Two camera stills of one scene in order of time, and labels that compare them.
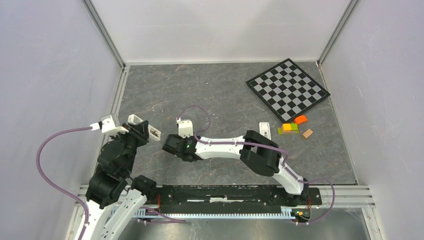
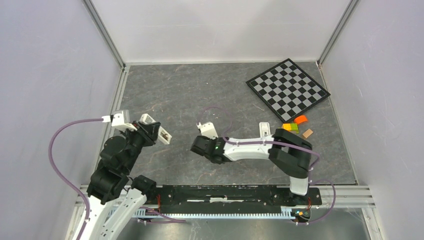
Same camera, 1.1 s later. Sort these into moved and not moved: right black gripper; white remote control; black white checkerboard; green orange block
Moved: right black gripper
Not moved: black white checkerboard; green orange block; white remote control
